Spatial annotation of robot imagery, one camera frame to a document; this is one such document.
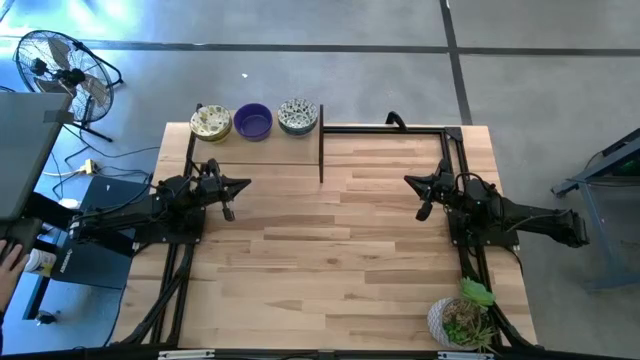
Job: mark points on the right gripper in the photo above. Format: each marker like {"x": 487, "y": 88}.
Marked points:
{"x": 445, "y": 187}

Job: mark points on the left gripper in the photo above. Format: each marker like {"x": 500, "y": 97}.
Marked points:
{"x": 207, "y": 187}

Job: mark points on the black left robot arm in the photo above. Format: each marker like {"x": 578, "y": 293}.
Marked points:
{"x": 125, "y": 215}

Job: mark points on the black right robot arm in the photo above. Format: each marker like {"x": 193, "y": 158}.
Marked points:
{"x": 542, "y": 222}

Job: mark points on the wooden shelf with black legs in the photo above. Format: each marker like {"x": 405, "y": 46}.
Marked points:
{"x": 260, "y": 150}

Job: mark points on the white pot with succulents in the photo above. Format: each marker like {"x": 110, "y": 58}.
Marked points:
{"x": 457, "y": 320}

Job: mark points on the yellow white power strip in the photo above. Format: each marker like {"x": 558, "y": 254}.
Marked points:
{"x": 88, "y": 166}

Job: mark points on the black computer case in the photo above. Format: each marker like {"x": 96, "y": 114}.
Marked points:
{"x": 95, "y": 270}

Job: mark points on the small white floor object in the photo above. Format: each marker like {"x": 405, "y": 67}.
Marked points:
{"x": 69, "y": 203}

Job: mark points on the blue-grey metal cart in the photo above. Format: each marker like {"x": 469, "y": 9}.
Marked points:
{"x": 589, "y": 230}

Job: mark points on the black diagonal beam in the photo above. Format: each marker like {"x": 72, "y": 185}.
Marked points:
{"x": 50, "y": 212}

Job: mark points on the black floor fan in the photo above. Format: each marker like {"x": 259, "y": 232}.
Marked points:
{"x": 70, "y": 77}

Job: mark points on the grey desk top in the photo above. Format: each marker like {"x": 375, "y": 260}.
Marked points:
{"x": 30, "y": 155}

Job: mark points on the white bottle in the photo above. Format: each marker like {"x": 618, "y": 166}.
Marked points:
{"x": 40, "y": 260}

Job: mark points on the black caster wheel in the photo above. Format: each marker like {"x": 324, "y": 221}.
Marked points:
{"x": 46, "y": 317}

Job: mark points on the person's hand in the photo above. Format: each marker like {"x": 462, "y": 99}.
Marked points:
{"x": 11, "y": 270}

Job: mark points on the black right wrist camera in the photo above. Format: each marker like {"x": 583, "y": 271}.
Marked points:
{"x": 442, "y": 167}

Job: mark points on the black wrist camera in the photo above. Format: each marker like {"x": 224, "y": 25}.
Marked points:
{"x": 213, "y": 167}
{"x": 442, "y": 167}

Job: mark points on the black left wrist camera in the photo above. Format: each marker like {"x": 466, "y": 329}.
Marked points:
{"x": 213, "y": 167}

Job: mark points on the black aluminium table frame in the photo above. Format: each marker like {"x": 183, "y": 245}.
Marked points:
{"x": 380, "y": 130}

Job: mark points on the black curved bracket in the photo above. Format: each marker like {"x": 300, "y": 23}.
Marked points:
{"x": 397, "y": 119}

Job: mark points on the white metal bracket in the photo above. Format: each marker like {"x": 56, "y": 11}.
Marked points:
{"x": 187, "y": 354}
{"x": 465, "y": 355}

